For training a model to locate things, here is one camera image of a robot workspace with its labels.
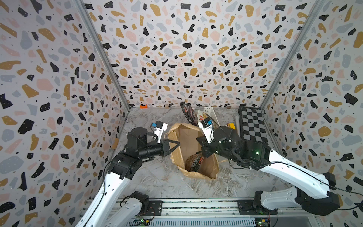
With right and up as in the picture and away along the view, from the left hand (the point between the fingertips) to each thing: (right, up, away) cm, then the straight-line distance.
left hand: (179, 144), depth 63 cm
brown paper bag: (+2, +2, +27) cm, 28 cm away
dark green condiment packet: (+6, -12, +12) cm, 18 cm away
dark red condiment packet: (+4, +15, +31) cm, 35 cm away
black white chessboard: (+51, +8, +44) cm, 68 cm away
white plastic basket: (+20, +18, +54) cm, 61 cm away
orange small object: (-37, +23, +61) cm, 75 cm away
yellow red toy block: (+35, +7, +41) cm, 54 cm away
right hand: (+8, +2, 0) cm, 8 cm away
